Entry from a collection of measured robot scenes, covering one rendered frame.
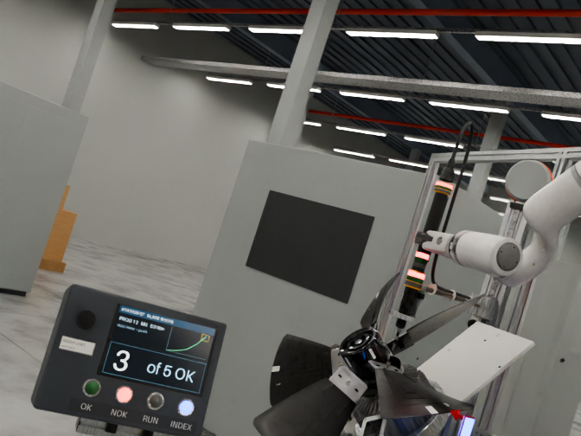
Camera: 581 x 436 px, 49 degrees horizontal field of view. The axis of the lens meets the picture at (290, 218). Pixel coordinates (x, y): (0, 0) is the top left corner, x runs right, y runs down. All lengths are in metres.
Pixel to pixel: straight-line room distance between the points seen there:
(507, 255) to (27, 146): 6.05
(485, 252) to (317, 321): 2.64
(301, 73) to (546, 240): 6.76
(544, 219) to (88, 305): 0.89
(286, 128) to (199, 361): 6.89
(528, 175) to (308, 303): 2.03
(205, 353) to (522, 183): 1.56
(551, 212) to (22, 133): 6.10
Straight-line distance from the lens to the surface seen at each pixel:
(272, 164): 4.45
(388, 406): 1.48
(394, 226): 3.79
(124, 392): 1.03
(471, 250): 1.45
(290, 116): 7.90
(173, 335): 1.05
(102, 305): 1.04
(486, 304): 2.21
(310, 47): 8.10
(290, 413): 1.67
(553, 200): 1.37
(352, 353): 1.69
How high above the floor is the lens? 1.41
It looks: 2 degrees up
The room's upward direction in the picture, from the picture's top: 18 degrees clockwise
